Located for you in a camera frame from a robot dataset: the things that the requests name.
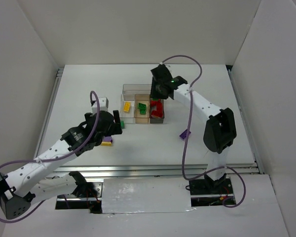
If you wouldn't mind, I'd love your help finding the tan translucent container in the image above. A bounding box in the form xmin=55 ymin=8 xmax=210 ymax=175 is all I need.
xmin=135 ymin=94 xmax=150 ymax=124

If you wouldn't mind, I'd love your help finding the green rectangular lego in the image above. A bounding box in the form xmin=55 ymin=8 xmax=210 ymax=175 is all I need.
xmin=140 ymin=109 xmax=147 ymax=115

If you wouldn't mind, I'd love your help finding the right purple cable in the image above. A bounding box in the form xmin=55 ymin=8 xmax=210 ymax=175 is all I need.
xmin=161 ymin=54 xmax=247 ymax=208

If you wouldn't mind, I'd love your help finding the aluminium rail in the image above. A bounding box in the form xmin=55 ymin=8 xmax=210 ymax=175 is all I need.
xmin=34 ymin=68 xmax=64 ymax=158
xmin=46 ymin=163 xmax=260 ymax=178

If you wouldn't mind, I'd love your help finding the green rounded lego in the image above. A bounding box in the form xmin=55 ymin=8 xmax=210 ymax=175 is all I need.
xmin=138 ymin=103 xmax=147 ymax=110

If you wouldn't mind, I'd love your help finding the purple rounded lego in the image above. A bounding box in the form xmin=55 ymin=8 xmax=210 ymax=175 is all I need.
xmin=102 ymin=136 xmax=112 ymax=143

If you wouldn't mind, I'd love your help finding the yellow lego brick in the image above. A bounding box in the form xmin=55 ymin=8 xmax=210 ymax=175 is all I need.
xmin=123 ymin=101 xmax=131 ymax=113

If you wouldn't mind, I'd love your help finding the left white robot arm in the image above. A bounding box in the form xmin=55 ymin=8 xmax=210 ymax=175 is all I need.
xmin=0 ymin=110 xmax=122 ymax=223

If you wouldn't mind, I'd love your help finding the small clear container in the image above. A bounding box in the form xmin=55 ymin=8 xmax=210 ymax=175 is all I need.
xmin=119 ymin=94 xmax=135 ymax=124

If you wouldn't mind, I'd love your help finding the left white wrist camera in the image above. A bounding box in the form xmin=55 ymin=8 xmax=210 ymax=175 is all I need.
xmin=91 ymin=97 xmax=109 ymax=114

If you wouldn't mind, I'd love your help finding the small green lego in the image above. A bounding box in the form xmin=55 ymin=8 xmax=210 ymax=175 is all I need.
xmin=121 ymin=120 xmax=125 ymax=129

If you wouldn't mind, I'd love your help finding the long yellow lego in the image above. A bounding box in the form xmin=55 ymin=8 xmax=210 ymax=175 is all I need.
xmin=101 ymin=141 xmax=112 ymax=146

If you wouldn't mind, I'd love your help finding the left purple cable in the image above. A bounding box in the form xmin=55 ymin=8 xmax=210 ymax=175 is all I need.
xmin=0 ymin=90 xmax=102 ymax=223

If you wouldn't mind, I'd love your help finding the long clear container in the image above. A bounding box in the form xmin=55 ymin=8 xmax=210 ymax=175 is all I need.
xmin=122 ymin=84 xmax=151 ymax=101

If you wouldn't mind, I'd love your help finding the left aluminium rail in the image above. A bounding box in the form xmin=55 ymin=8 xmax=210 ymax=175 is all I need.
xmin=34 ymin=68 xmax=64 ymax=158

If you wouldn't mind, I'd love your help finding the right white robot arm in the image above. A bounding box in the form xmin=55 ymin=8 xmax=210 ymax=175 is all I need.
xmin=150 ymin=63 xmax=237 ymax=191

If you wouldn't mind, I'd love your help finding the purple rectangular lego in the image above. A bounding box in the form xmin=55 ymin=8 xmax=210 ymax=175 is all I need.
xmin=179 ymin=129 xmax=191 ymax=140

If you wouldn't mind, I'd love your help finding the purple cable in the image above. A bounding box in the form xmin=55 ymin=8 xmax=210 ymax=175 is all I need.
xmin=161 ymin=54 xmax=247 ymax=208
xmin=0 ymin=90 xmax=102 ymax=223

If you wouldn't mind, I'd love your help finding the aluminium front rail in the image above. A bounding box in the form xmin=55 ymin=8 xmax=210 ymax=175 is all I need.
xmin=46 ymin=163 xmax=260 ymax=178

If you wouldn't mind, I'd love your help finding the red rounded lego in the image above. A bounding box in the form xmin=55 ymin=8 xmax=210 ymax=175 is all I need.
xmin=150 ymin=99 xmax=162 ymax=107

